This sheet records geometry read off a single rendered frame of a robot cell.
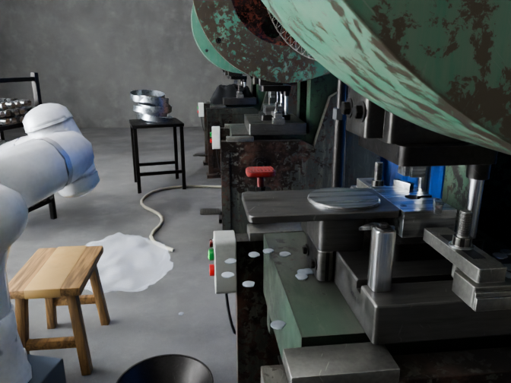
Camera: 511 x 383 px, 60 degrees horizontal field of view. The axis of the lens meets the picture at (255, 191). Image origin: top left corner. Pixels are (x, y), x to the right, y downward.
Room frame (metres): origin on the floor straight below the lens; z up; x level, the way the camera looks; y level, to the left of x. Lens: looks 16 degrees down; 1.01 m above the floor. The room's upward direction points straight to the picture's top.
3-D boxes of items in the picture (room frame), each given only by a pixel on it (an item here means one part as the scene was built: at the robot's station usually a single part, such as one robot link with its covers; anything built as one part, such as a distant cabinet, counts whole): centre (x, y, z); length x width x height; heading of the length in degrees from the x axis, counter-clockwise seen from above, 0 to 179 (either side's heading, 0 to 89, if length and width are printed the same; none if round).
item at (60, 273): (1.41, 0.69, 0.16); 0.34 x 0.24 x 0.34; 6
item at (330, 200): (0.73, -0.11, 0.72); 0.25 x 0.14 x 0.14; 97
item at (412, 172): (0.75, -0.27, 0.84); 0.05 x 0.03 x 0.04; 7
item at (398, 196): (0.75, -0.27, 0.76); 0.15 x 0.09 x 0.05; 7
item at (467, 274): (0.58, -0.30, 0.76); 0.17 x 0.06 x 0.10; 7
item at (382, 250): (0.56, -0.17, 0.75); 0.03 x 0.03 x 0.10; 7
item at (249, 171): (1.05, -0.01, 0.72); 0.07 x 0.06 x 0.08; 97
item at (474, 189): (0.68, -0.35, 0.81); 0.02 x 0.02 x 0.14
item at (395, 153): (0.75, -0.28, 0.86); 0.20 x 0.16 x 0.05; 7
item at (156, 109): (3.67, 0.83, 0.40); 0.45 x 0.40 x 0.79; 19
